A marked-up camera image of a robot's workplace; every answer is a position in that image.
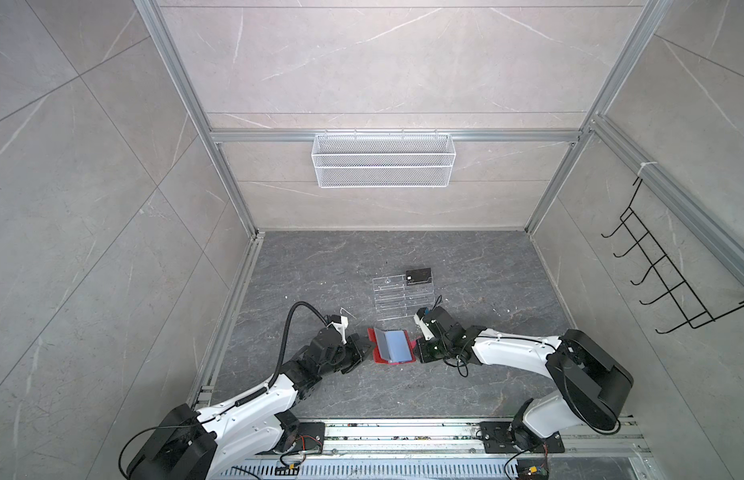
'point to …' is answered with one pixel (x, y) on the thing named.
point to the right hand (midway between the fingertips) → (414, 348)
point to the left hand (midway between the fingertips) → (377, 339)
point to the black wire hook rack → (696, 315)
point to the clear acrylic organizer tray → (395, 299)
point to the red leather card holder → (392, 346)
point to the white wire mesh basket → (383, 161)
